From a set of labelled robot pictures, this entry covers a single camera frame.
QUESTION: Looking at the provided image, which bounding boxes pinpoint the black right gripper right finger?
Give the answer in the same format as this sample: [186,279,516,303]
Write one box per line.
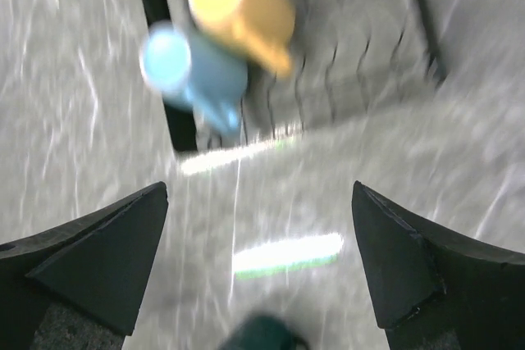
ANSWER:
[352,181,524,349]

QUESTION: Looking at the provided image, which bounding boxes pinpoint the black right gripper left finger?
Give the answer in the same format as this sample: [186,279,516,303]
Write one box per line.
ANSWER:
[1,182,168,349]

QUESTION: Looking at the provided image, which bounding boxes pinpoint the dark green ceramic mug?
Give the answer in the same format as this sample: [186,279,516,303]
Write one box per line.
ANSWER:
[218,314,310,350]

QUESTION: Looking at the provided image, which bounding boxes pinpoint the light blue ceramic mug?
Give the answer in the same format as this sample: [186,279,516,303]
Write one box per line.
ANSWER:
[139,21,249,136]

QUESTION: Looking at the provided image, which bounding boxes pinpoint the yellow ceramic mug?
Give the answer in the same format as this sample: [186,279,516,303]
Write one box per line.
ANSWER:
[188,0,295,78]

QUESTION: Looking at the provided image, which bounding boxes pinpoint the black wire dish rack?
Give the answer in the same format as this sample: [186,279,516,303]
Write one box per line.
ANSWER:
[141,0,446,155]

